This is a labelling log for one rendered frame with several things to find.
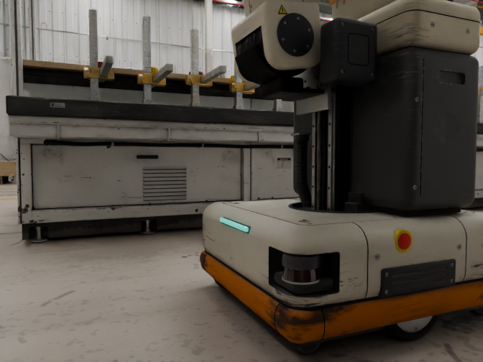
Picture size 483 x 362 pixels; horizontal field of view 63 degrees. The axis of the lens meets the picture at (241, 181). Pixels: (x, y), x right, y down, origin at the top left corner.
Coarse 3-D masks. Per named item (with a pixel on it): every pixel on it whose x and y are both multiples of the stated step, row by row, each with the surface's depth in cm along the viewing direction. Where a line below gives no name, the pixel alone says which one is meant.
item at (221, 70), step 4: (216, 68) 186; (220, 68) 182; (224, 68) 182; (212, 72) 191; (216, 72) 186; (220, 72) 183; (224, 72) 183; (204, 76) 202; (208, 76) 196; (212, 76) 192; (216, 76) 192; (204, 80) 203; (208, 80) 202
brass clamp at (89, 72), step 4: (84, 68) 185; (88, 68) 185; (92, 68) 186; (96, 68) 187; (100, 68) 187; (84, 72) 185; (88, 72) 185; (92, 72) 186; (96, 72) 187; (112, 72) 190; (84, 76) 186; (88, 76) 185; (92, 76) 186; (96, 76) 187; (100, 76) 187; (108, 76) 189; (112, 76) 190; (108, 80) 193; (112, 80) 193
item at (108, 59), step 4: (108, 56) 162; (112, 56) 162; (104, 60) 166; (108, 60) 162; (112, 60) 162; (104, 64) 166; (108, 64) 164; (112, 64) 164; (104, 68) 172; (108, 68) 172; (100, 72) 186; (104, 72) 179; (108, 72) 179; (104, 76) 188; (100, 80) 198; (104, 80) 198
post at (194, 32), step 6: (192, 30) 205; (192, 36) 206; (198, 36) 207; (192, 42) 206; (198, 42) 207; (192, 48) 206; (198, 48) 207; (192, 54) 206; (198, 54) 207; (192, 60) 206; (198, 60) 207; (192, 66) 207; (198, 66) 208; (192, 72) 207; (198, 72) 208; (192, 90) 208; (198, 90) 208; (192, 96) 208; (198, 96) 208; (198, 102) 209
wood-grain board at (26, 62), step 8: (24, 64) 189; (32, 64) 191; (40, 64) 192; (48, 64) 193; (56, 64) 195; (64, 64) 196; (72, 64) 198; (80, 72) 204; (120, 72) 207; (128, 72) 209; (136, 72) 210; (184, 80) 226; (216, 80) 229; (224, 80) 231
